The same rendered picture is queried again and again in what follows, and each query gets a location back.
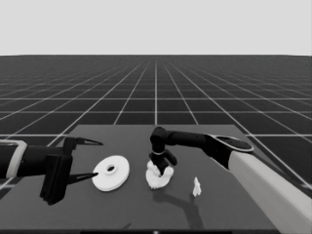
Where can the large thick white disc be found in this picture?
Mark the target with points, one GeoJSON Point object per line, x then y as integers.
{"type": "Point", "coordinates": [102, 180]}

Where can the small white T-shaped piece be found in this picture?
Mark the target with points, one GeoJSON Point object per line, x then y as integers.
{"type": "Point", "coordinates": [196, 191]}

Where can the white round carrier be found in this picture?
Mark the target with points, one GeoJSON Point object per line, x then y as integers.
{"type": "Point", "coordinates": [148, 175]}

